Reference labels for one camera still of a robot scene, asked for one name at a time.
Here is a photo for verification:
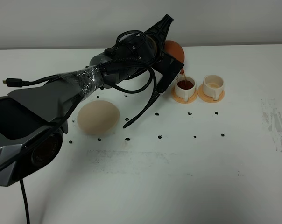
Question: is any brown clay teapot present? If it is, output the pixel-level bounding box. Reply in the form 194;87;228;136
164;40;185;63

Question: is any white teacup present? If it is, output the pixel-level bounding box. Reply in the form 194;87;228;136
174;77;197;102
202;75;224;101

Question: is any black braided camera cable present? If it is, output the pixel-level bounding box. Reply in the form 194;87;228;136
19;29;162;224

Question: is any loose black cable plug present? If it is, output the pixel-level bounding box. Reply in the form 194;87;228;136
3;77;59;88

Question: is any beige round teapot coaster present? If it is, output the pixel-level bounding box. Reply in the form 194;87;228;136
77;100;120;135

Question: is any right white teacup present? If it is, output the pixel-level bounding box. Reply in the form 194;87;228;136
202;75;224;101

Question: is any right orange cup coaster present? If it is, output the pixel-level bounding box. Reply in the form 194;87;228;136
197;84;225;103

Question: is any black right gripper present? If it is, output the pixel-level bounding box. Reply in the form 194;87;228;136
145;14;173;70

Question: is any left orange cup coaster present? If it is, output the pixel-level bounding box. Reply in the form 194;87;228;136
171;87;197;104

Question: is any left white teacup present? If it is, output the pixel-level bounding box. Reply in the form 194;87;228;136
174;77;197;102

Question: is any orange cup coaster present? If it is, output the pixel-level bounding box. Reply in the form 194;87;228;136
197;84;225;103
171;87;197;104

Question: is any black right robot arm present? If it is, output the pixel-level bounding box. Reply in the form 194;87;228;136
0;15;173;187

